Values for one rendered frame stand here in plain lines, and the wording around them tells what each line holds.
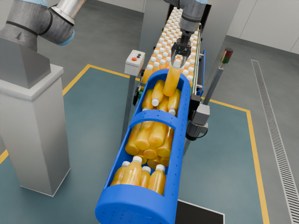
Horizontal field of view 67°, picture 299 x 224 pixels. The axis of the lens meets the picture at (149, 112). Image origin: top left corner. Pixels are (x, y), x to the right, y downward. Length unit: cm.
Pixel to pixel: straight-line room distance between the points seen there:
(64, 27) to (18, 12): 24
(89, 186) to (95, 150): 40
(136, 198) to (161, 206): 9
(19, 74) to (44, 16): 33
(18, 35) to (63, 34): 26
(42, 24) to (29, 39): 11
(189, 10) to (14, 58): 85
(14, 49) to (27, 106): 33
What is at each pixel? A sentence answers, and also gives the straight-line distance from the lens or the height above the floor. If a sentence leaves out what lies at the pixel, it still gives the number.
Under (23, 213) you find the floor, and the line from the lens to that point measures 216.
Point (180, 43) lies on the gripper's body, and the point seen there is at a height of 147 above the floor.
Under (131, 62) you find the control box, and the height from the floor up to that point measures 110.
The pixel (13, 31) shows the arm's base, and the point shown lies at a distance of 134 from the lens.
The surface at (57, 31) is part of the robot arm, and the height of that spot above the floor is 131.
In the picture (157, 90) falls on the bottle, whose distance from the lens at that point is 131.
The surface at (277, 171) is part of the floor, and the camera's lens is 300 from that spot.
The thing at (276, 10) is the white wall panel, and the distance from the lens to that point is 567.
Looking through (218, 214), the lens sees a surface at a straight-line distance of 213.
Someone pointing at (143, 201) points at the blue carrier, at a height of 123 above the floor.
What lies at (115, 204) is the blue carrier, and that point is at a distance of 78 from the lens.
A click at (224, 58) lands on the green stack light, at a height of 119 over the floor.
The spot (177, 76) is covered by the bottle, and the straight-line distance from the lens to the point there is 123.
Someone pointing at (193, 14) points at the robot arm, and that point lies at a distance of 107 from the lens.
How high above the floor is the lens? 190
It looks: 41 degrees down
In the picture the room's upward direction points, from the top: 13 degrees clockwise
